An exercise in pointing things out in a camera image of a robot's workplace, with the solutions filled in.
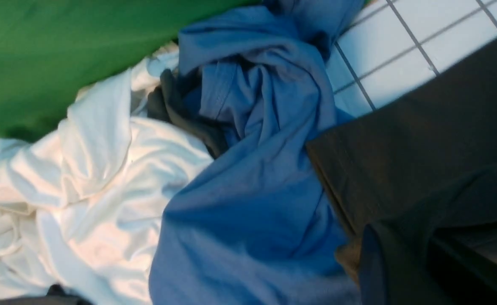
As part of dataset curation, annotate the white grid tablecloth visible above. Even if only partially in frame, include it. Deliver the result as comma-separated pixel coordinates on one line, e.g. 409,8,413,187
327,0,497,116

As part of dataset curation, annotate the dark gray long-sleeve top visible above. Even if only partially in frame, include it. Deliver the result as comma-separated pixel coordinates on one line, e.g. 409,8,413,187
306,39,497,299

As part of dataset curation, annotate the dark gray garment at left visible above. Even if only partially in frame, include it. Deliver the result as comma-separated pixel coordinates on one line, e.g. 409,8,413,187
0,285,93,305

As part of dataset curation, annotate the green backdrop cloth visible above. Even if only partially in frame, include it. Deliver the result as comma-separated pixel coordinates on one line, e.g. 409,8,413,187
0,0,274,164

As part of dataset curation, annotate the white t-shirt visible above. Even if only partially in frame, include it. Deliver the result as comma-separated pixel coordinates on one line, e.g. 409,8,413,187
0,43,213,305

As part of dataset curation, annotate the dark cloth under blue shirt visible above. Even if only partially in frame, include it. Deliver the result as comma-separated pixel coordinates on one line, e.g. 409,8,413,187
147,68,229,158

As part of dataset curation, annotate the blue t-shirt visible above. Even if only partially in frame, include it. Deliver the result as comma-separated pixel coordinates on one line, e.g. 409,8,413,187
148,0,364,305

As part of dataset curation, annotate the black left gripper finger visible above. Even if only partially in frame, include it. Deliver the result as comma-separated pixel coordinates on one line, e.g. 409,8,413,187
358,224,497,305

